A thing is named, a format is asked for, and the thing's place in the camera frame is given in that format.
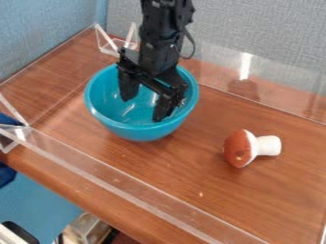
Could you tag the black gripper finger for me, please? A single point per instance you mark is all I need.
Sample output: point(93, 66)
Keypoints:
point(129, 84)
point(166, 104)

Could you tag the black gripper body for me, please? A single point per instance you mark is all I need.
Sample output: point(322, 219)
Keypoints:
point(154, 61)

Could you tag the orange and white toy mushroom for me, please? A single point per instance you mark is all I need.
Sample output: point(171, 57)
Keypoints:
point(244, 147)

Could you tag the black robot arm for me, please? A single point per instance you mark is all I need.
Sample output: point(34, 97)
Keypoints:
point(167, 15)

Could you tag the blue plastic bowl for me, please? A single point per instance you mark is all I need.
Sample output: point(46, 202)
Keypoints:
point(129, 119)

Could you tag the blue cloth object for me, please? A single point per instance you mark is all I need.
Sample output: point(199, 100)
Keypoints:
point(7, 172)

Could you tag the clear acrylic front barrier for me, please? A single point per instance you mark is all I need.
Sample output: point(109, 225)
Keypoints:
point(110, 193)

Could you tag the black and white object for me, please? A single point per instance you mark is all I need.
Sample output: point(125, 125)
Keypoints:
point(12, 234)

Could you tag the clear acrylic corner bracket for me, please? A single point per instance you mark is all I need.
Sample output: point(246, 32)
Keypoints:
point(110, 45)

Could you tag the grey metal table frame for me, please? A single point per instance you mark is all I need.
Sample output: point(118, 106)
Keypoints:
point(85, 230)

